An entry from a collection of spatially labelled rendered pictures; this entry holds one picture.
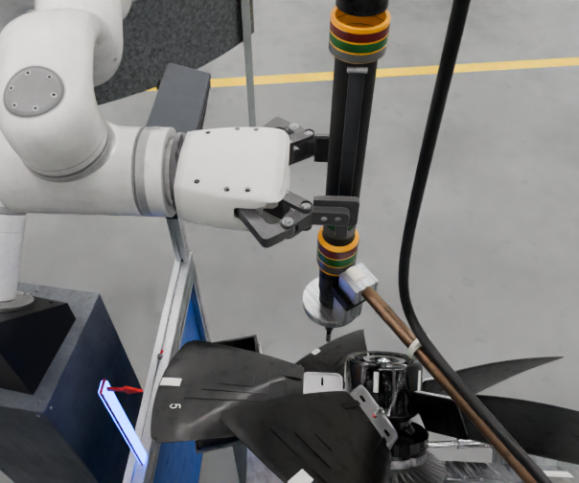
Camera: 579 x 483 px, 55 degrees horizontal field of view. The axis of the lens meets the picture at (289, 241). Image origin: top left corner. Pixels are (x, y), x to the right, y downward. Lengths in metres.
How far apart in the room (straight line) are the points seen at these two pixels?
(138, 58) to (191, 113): 1.28
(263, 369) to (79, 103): 0.58
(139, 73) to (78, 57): 2.12
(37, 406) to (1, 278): 0.27
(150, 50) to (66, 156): 2.13
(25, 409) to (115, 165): 0.86
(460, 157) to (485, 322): 1.06
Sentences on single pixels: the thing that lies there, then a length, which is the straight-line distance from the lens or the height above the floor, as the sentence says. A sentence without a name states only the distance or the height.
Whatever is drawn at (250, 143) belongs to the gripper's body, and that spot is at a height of 1.68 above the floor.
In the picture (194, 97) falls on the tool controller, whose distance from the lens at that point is 1.38.
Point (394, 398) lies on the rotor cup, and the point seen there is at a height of 1.24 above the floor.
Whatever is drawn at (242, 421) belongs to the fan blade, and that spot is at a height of 1.42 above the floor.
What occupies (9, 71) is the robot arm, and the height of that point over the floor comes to 1.77.
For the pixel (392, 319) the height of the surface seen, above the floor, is 1.54.
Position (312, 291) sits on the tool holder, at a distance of 0.68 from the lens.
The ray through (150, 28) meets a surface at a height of 0.82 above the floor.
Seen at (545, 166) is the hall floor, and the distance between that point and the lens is 3.32.
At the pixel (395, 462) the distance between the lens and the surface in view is 0.88.
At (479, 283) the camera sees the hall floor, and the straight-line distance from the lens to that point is 2.64.
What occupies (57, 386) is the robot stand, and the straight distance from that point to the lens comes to 1.30.
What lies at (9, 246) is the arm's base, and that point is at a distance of 1.22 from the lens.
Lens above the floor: 2.01
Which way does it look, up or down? 49 degrees down
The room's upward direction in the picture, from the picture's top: straight up
